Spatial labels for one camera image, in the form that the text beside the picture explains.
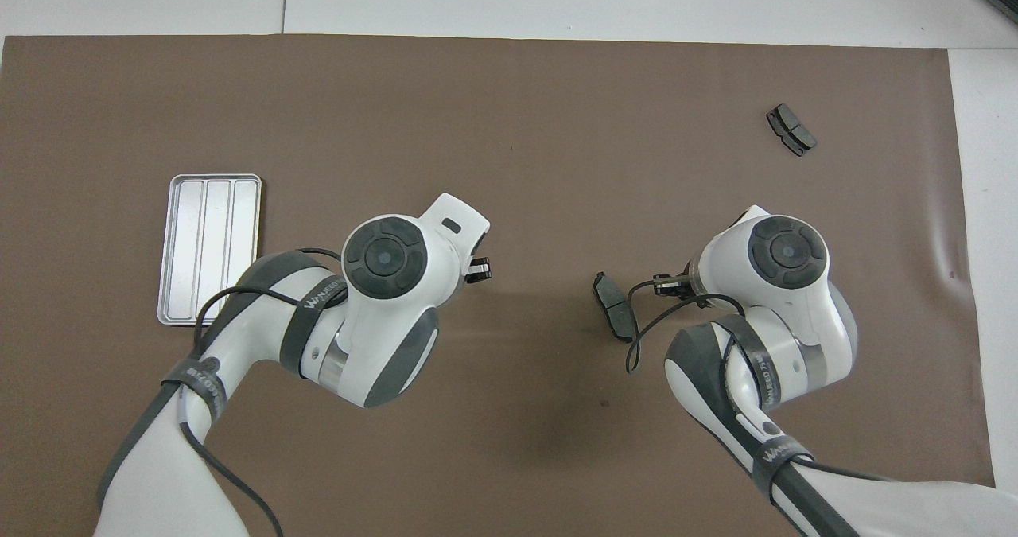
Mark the silver metal tray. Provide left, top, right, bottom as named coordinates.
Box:
left=157, top=173, right=263, bottom=327

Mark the long dark grey brake pad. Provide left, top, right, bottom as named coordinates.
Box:
left=593, top=271, right=635, bottom=344

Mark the brown table mat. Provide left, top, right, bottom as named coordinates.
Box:
left=0, top=34, right=1001, bottom=537

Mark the short dark grey brake pad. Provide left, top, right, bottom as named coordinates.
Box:
left=766, top=103, right=818, bottom=158

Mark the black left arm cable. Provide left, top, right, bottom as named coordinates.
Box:
left=179, top=247, right=347, bottom=537

